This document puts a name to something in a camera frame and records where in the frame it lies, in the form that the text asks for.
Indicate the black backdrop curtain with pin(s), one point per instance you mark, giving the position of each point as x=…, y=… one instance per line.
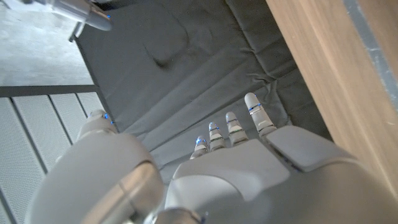
x=186, y=62

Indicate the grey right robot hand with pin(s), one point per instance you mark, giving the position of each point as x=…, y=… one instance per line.
x=90, y=14

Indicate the light wooden board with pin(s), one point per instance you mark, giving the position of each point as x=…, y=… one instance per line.
x=376, y=53

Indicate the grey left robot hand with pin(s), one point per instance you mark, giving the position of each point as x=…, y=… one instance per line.
x=248, y=180

